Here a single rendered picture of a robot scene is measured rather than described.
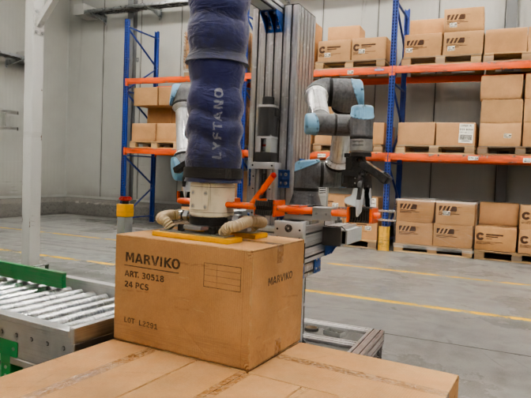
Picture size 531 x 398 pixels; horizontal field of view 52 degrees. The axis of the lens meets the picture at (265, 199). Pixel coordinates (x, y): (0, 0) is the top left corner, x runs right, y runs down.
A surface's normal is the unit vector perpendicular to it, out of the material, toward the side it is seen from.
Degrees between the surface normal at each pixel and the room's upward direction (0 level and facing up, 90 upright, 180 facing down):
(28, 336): 90
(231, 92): 78
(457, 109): 90
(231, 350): 90
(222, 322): 90
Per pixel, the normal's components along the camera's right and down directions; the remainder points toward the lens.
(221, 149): 0.38, -0.22
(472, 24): -0.38, 0.07
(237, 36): 0.65, 0.12
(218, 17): 0.15, -0.22
